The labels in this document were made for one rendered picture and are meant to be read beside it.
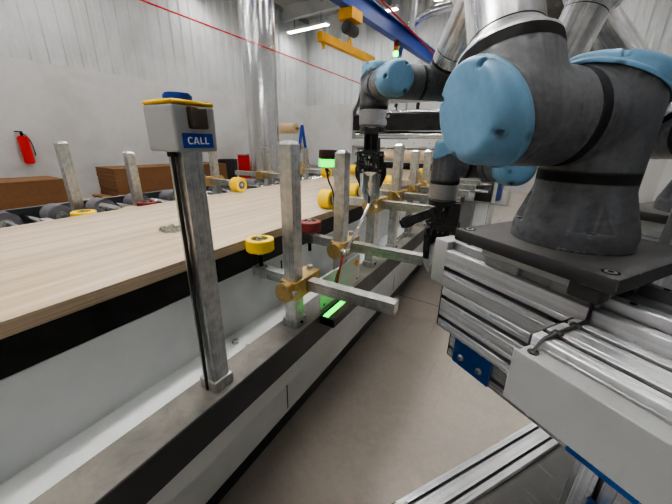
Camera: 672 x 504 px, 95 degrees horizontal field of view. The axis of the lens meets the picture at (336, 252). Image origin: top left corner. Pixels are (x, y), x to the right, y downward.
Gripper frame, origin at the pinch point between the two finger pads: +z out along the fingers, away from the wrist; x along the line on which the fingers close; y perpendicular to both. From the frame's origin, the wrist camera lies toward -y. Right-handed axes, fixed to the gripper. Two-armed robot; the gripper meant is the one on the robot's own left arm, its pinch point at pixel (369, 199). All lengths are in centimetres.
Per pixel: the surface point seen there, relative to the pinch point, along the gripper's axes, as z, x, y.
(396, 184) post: 0.7, 8.6, -45.2
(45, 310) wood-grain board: 12, -49, 57
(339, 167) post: -9.1, -9.1, 1.6
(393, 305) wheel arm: 18.8, 8.7, 30.1
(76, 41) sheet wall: -184, -584, -479
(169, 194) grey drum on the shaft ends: 17, -132, -83
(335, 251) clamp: 16.0, -9.3, 4.4
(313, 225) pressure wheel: 10.8, -18.8, -5.6
